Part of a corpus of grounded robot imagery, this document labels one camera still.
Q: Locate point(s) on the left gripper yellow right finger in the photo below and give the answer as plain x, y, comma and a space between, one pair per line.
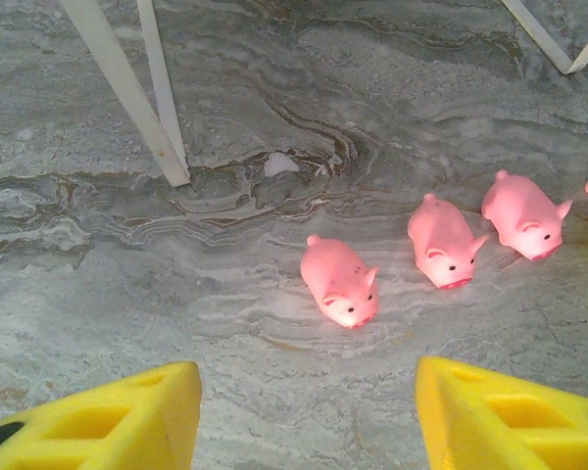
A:
509, 426

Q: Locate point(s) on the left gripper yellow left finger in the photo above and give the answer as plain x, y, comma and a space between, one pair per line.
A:
103, 426

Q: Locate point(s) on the pink toy pig dark specks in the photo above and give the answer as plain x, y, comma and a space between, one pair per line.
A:
340, 279

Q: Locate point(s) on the wooden shelf white metal frame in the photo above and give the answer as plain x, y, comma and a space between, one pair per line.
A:
127, 88

